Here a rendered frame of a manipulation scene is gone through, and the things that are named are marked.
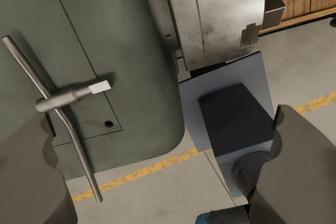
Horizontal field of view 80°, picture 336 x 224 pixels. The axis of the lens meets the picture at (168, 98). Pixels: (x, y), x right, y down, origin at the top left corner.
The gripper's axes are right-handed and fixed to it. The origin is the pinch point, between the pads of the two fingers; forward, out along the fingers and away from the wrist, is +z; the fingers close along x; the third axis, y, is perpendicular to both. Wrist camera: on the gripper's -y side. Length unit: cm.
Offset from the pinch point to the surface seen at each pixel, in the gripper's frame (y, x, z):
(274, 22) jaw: -1.0, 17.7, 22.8
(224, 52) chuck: 3.4, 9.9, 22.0
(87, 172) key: 22.4, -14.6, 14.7
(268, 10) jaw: -2.9, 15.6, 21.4
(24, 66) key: 2.1, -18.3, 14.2
